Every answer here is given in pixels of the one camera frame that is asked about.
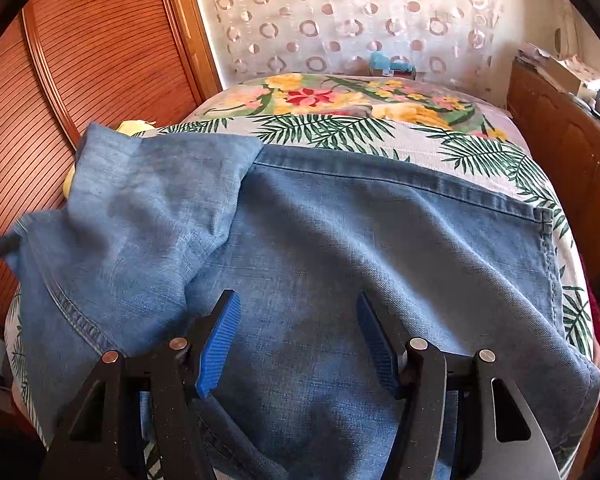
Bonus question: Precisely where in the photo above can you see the blue plastic item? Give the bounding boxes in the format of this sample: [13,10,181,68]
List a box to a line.
[367,51,417,79]

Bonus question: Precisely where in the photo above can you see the blue denim pants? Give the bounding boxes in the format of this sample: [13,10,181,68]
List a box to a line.
[5,122,600,480]

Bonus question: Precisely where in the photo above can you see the sheer circle-patterned curtain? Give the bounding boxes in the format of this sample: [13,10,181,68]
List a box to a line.
[187,0,512,92]

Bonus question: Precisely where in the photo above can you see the long wooden cabinet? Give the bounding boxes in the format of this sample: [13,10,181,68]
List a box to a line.
[505,59,600,291]

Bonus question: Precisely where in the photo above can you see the cardboard box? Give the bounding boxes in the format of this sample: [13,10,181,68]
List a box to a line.
[549,56,600,97]

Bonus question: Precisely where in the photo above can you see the yellow plush toy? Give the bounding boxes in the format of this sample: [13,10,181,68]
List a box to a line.
[62,119,157,200]

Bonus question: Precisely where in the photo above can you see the wooden slatted wardrobe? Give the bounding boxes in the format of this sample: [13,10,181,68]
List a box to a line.
[0,0,226,323]

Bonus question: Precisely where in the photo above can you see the red blanket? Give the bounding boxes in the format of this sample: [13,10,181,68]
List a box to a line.
[579,255,600,366]

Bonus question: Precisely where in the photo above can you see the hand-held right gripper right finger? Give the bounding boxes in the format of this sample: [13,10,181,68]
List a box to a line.
[355,291,563,480]

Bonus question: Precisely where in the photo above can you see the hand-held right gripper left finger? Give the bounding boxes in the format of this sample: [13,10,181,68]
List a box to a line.
[40,290,243,480]

